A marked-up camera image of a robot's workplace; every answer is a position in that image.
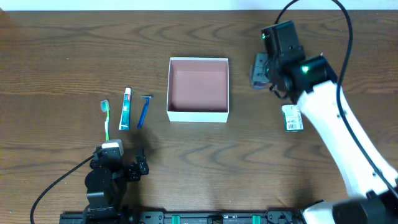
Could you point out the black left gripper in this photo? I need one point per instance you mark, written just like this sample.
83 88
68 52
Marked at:
134 170

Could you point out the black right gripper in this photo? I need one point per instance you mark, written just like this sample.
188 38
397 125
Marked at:
259 72

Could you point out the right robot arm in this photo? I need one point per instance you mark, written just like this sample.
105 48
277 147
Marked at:
370 181

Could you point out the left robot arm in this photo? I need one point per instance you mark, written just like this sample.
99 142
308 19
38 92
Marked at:
107 184

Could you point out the teal white toothpaste tube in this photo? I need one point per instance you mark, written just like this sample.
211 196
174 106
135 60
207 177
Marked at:
124 124

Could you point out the green white soap box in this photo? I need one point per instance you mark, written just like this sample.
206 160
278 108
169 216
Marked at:
292 118

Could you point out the white box pink interior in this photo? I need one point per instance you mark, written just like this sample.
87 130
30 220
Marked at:
198 90

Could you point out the blue disposable razor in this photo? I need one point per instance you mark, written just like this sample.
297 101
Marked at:
144 110

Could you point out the green toothbrush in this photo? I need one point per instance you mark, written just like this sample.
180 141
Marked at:
106 108

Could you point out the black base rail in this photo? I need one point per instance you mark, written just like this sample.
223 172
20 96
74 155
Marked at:
267 217

